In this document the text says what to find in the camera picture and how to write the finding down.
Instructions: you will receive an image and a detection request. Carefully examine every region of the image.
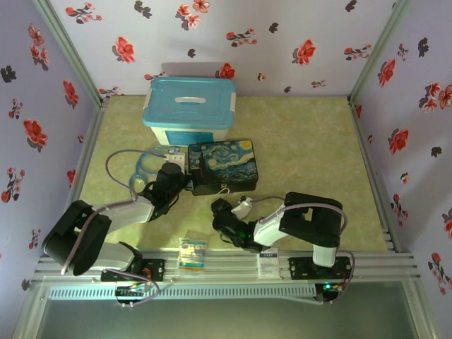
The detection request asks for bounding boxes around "starry night tin box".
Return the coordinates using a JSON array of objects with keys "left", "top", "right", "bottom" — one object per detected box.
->
[{"left": 187, "top": 138, "right": 259, "bottom": 196}]

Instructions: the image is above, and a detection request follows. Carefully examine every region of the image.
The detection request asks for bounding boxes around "blue stethoscope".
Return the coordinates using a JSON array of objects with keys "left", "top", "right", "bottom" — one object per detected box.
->
[{"left": 129, "top": 145, "right": 181, "bottom": 188}]

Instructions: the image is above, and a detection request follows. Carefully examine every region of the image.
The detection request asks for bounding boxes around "clear plastic packet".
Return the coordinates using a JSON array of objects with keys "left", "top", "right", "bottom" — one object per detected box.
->
[{"left": 177, "top": 237, "right": 208, "bottom": 273}]

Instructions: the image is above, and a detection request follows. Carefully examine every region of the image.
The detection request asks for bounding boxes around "small white card box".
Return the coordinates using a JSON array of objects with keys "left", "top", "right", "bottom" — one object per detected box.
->
[{"left": 256, "top": 246, "right": 282, "bottom": 278}]

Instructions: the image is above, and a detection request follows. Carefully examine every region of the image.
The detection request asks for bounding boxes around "blue lidded storage box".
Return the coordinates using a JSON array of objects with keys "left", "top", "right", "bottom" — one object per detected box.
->
[{"left": 142, "top": 76, "right": 237, "bottom": 146}]

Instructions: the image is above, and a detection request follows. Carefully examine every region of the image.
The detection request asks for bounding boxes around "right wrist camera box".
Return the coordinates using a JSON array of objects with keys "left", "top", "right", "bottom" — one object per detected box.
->
[{"left": 231, "top": 196, "right": 254, "bottom": 216}]

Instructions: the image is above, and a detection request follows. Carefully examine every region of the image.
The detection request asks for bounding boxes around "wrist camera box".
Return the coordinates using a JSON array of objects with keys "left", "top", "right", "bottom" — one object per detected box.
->
[
  {"left": 231, "top": 196, "right": 254, "bottom": 216},
  {"left": 165, "top": 151, "right": 186, "bottom": 167}
]

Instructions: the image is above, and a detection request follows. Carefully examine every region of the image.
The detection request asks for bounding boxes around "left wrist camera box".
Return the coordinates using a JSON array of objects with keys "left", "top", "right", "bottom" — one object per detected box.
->
[{"left": 165, "top": 151, "right": 186, "bottom": 167}]

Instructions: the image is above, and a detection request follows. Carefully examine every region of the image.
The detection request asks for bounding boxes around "aluminium frame rail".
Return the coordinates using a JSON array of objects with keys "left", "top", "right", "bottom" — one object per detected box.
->
[{"left": 33, "top": 246, "right": 423, "bottom": 283}]

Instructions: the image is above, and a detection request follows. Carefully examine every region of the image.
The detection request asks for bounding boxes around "left arm lavender cable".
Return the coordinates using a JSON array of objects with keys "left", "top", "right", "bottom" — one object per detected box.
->
[{"left": 61, "top": 150, "right": 177, "bottom": 310}]

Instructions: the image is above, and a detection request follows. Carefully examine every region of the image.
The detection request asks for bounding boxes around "slotted grey cable duct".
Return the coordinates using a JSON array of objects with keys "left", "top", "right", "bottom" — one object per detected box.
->
[{"left": 47, "top": 285, "right": 316, "bottom": 301}]

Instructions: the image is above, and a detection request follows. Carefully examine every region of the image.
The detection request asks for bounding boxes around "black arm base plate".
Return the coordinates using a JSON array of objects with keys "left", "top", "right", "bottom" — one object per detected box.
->
[
  {"left": 101, "top": 258, "right": 166, "bottom": 283},
  {"left": 288, "top": 256, "right": 354, "bottom": 280}
]

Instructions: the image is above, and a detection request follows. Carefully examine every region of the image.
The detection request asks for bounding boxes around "aluminium frame post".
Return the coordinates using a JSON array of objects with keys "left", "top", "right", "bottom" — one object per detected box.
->
[
  {"left": 33, "top": 0, "right": 110, "bottom": 107},
  {"left": 347, "top": 0, "right": 412, "bottom": 103}
]

